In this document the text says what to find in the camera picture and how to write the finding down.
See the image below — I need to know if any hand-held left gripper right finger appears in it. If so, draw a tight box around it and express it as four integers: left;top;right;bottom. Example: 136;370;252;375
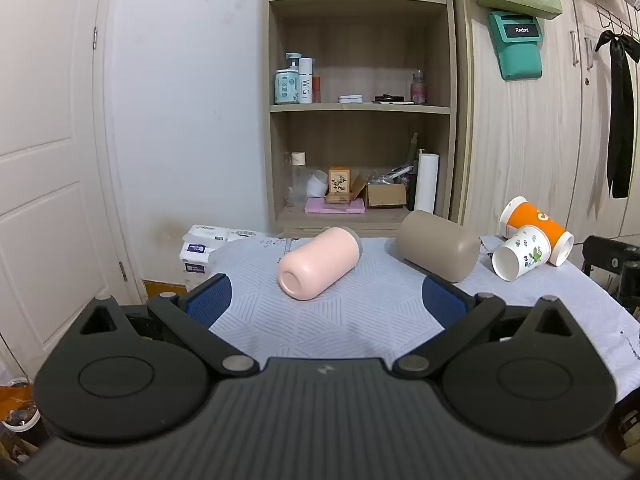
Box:
392;275;576;378

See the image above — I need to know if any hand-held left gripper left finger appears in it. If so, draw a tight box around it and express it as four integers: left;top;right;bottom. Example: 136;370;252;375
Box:
76;273;260;377

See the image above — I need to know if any pink cup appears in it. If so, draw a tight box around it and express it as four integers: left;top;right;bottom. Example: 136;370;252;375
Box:
276;226;363;302

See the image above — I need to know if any taupe cup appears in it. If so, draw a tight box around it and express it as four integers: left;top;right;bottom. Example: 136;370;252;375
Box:
394;209;482;283

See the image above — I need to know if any white printed paper cup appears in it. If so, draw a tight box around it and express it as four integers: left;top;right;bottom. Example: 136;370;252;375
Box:
491;225;552;282

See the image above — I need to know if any orange paper cup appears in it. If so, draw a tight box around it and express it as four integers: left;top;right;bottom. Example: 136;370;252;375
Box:
499;196;576;267

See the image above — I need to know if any blue label tissue pack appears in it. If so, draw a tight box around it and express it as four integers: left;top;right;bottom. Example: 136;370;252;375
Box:
179;240;213;275

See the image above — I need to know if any yellow cardboard box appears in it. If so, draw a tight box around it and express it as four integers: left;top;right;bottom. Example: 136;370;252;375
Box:
142;280;188;306

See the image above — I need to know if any white tissue pack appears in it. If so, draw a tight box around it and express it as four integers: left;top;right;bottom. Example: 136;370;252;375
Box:
187;224;266;246

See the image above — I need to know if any white patterned tablecloth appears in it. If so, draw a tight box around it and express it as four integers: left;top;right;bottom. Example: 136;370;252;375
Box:
207;234;640;403

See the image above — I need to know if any white paper roll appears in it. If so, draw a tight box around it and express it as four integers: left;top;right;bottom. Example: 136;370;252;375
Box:
414;153;440;214

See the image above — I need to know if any open cardboard box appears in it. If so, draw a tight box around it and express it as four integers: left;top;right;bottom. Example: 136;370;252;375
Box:
351;172;407;209

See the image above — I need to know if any pink flat box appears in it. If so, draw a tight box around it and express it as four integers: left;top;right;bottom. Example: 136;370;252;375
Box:
304;197;367;215

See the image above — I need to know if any clear bottle with cap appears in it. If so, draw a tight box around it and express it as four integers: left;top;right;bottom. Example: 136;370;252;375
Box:
285;151;308;208

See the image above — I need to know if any floral box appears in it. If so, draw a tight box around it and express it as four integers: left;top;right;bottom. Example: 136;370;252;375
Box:
328;166;351;196

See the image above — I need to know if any wooden wardrobe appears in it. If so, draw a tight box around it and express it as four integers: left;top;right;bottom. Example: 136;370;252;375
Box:
450;0;640;241

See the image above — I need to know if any black chair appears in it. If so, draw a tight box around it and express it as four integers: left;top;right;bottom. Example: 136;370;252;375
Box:
581;235;640;311

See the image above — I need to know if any white door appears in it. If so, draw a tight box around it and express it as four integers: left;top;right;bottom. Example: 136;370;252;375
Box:
0;0;131;376

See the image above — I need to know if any teal pump bottle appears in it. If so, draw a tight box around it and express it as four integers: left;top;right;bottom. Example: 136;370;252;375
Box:
273;52;302;106

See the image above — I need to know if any tall white bottle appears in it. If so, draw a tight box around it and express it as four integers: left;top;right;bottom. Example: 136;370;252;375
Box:
298;57;315;105

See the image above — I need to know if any black ribbon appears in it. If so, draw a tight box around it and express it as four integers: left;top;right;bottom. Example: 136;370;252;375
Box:
595;30;640;200

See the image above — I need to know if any wooden shelf unit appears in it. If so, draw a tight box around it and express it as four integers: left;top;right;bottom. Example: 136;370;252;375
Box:
261;0;458;238

